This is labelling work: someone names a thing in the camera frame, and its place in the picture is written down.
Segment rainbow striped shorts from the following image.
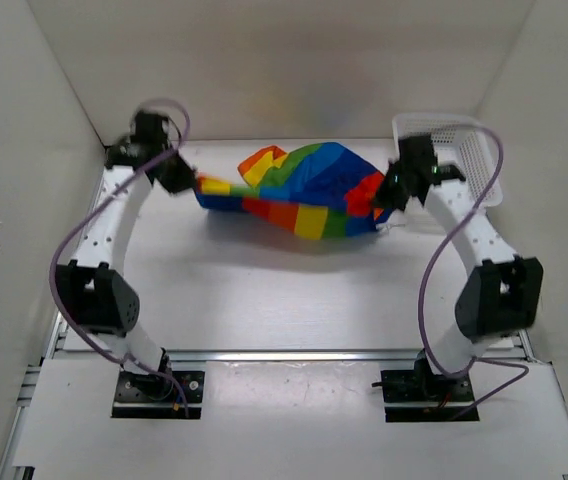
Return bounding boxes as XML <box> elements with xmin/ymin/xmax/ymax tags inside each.
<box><xmin>195</xmin><ymin>142</ymin><xmax>392</xmax><ymax>240</ymax></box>

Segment aluminium front rail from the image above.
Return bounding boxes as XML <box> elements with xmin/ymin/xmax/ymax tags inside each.
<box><xmin>33</xmin><ymin>342</ymin><xmax>526</xmax><ymax>368</ymax></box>

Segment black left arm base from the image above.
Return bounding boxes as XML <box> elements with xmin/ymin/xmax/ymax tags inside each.
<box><xmin>111</xmin><ymin>358</ymin><xmax>205</xmax><ymax>420</ymax></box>

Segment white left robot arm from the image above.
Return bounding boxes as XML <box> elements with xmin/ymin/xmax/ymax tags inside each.
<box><xmin>50</xmin><ymin>109</ymin><xmax>195</xmax><ymax>400</ymax></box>

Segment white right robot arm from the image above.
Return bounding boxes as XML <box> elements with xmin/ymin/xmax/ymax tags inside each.
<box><xmin>374</xmin><ymin>133</ymin><xmax>544</xmax><ymax>400</ymax></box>

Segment white perforated plastic basket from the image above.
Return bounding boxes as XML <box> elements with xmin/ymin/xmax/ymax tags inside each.
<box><xmin>392</xmin><ymin>112</ymin><xmax>498</xmax><ymax>199</ymax></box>

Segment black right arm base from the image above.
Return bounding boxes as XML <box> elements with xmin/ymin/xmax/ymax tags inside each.
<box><xmin>371</xmin><ymin>351</ymin><xmax>480</xmax><ymax>423</ymax></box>

